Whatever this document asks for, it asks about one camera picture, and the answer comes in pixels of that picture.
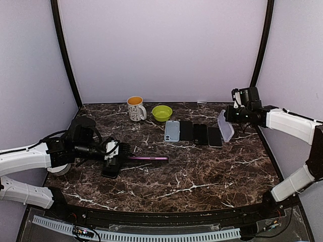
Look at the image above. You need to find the white patterned mug orange inside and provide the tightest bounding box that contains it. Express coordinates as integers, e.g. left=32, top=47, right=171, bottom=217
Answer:
left=127, top=96, right=147, bottom=122

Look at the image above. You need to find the dark green phone case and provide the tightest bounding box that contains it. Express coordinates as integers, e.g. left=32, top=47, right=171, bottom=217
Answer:
left=193, top=124, right=208, bottom=145

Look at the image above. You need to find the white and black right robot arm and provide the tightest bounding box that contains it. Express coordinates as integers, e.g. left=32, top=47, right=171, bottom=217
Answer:
left=224, top=87, right=322, bottom=219

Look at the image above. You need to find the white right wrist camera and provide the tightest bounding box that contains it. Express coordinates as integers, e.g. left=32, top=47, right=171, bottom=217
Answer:
left=232, top=88, right=242, bottom=109

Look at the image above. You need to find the black phone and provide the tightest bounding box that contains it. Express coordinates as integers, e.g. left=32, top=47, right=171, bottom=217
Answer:
left=101, top=165, right=121, bottom=179
left=180, top=120, right=193, bottom=141

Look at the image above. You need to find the white fluted ramekin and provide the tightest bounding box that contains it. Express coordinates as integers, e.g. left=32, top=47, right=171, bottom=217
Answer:
left=47, top=164, right=71, bottom=176

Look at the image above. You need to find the black right corner post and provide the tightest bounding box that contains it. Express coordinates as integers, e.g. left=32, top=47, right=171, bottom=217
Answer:
left=249, top=0, right=275, bottom=87

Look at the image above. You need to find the black corner post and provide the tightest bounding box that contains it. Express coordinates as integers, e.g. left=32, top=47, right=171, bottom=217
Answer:
left=249, top=0, right=275, bottom=87
left=50, top=0, right=83, bottom=109

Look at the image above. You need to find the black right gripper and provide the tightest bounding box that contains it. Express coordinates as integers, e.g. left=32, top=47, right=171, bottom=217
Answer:
left=223, top=105, right=250, bottom=124

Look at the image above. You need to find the light blue phone case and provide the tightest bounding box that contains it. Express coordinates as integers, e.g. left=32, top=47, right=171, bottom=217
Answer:
left=164, top=120, right=180, bottom=143

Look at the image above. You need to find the lime green plastic bowl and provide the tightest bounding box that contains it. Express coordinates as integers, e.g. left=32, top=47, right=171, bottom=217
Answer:
left=152, top=105, right=173, bottom=122

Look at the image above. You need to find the white slotted cable duct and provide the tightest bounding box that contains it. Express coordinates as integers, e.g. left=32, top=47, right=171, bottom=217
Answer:
left=32, top=215, right=241, bottom=241

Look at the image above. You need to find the black left corner post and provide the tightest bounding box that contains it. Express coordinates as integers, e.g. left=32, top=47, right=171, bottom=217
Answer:
left=50, top=0, right=83, bottom=109

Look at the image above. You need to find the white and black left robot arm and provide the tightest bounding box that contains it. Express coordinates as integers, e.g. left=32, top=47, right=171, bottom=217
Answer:
left=1, top=117, right=130, bottom=220

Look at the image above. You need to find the small green circuit board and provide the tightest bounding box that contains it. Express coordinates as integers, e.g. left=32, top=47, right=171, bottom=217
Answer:
left=72, top=226, right=95, bottom=238

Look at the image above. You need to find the black front table rail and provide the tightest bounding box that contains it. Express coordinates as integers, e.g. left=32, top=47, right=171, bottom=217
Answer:
left=25, top=194, right=301, bottom=229

